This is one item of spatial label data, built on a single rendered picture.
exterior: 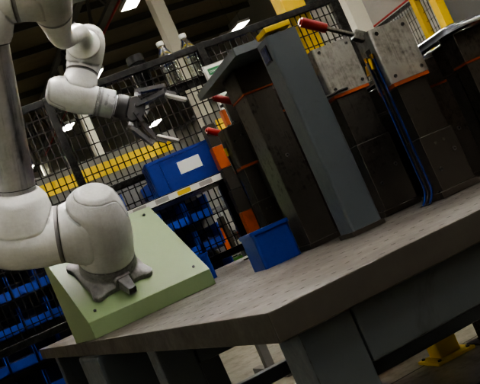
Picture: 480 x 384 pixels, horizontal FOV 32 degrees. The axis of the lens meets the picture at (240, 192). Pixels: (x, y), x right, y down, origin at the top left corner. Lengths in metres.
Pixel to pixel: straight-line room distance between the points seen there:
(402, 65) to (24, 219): 1.03
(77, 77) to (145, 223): 0.49
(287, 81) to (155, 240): 0.88
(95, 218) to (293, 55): 0.72
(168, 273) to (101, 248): 0.22
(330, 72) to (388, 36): 0.26
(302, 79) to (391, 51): 0.18
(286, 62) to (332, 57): 0.24
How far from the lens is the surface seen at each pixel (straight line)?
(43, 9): 2.13
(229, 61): 1.86
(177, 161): 3.01
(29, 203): 2.18
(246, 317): 1.06
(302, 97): 1.71
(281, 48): 1.73
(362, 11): 7.55
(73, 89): 2.59
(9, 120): 2.16
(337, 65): 1.93
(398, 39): 1.71
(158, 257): 2.37
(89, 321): 2.22
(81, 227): 2.17
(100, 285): 2.28
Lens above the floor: 0.80
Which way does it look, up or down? 3 degrees up
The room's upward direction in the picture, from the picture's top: 24 degrees counter-clockwise
